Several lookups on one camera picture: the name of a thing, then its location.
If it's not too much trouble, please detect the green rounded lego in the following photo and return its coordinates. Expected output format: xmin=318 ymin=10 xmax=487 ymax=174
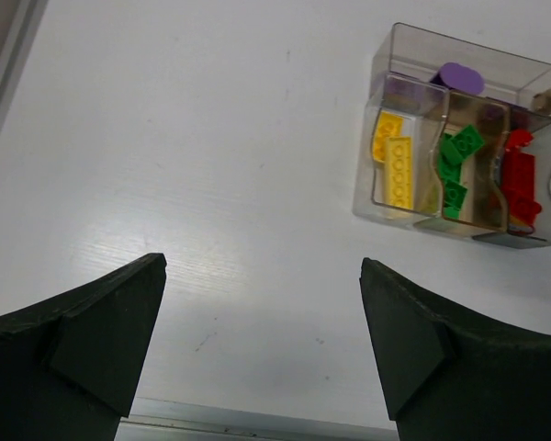
xmin=440 ymin=125 xmax=485 ymax=165

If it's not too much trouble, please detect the small clear container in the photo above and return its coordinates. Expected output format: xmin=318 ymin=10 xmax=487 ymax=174
xmin=353 ymin=71 xmax=448 ymax=228

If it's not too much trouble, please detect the long clear container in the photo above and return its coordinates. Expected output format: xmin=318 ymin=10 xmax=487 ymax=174
xmin=368 ymin=22 xmax=551 ymax=116

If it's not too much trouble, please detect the purple tan flower lego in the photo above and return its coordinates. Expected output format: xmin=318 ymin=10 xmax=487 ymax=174
xmin=384 ymin=75 xmax=445 ymax=115

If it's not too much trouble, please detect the long yellow lego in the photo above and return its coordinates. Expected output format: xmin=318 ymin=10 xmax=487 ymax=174
xmin=384 ymin=136 xmax=414 ymax=209

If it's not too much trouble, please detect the purple rounded lego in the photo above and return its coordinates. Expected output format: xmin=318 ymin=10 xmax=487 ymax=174
xmin=431 ymin=62 xmax=485 ymax=96

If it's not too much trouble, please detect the green rectangular lego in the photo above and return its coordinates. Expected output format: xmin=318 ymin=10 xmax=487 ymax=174
xmin=437 ymin=154 xmax=461 ymax=183

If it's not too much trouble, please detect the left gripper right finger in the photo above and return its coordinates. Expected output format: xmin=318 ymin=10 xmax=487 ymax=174
xmin=360 ymin=258 xmax=551 ymax=440

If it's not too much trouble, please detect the yellow lego brick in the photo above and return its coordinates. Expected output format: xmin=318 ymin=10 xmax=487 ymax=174
xmin=372 ymin=111 xmax=404 ymax=163

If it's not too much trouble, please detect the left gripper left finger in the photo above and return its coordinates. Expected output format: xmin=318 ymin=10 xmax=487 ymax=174
xmin=0 ymin=253 xmax=166 ymax=440

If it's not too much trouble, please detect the tan translucent container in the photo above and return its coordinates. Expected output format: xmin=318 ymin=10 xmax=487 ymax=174
xmin=414 ymin=90 xmax=511 ymax=238

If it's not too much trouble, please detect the red rounded lego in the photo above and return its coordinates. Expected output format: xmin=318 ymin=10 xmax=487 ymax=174
xmin=505 ymin=129 xmax=534 ymax=153

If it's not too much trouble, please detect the small green square lego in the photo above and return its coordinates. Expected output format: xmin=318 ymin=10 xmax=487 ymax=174
xmin=443 ymin=179 xmax=467 ymax=219

